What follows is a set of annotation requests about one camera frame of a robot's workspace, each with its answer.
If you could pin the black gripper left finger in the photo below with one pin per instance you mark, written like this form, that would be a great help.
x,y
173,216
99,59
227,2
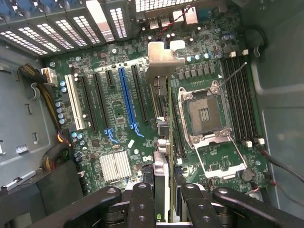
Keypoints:
x,y
142,206

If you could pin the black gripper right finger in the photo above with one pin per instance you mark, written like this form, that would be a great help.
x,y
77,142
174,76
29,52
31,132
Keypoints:
x,y
199,209

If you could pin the silver chipset heatsink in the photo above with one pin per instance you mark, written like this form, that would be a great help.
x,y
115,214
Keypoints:
x,y
115,166

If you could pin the metal socket cover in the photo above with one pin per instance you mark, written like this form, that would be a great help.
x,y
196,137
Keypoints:
x,y
221,156

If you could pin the black plastic shroud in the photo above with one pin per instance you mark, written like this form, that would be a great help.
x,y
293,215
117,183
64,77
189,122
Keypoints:
x,y
54,187

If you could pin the CPU socket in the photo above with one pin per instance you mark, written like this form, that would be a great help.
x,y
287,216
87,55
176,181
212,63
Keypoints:
x,y
204,114

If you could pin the blue expansion slot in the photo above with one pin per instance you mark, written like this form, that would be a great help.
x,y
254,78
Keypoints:
x,y
127,95

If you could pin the white expansion slot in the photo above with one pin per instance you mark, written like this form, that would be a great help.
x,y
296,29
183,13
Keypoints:
x,y
74,102

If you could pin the open black PC case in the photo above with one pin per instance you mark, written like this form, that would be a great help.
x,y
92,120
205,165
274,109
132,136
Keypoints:
x,y
280,95

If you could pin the green motherboard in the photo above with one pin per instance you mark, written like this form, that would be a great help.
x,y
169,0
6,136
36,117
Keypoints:
x,y
114,59

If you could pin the perforated metal slot cover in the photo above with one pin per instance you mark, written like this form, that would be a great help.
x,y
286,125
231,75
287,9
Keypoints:
x,y
118,22
86,28
23,42
39,39
55,35
71,32

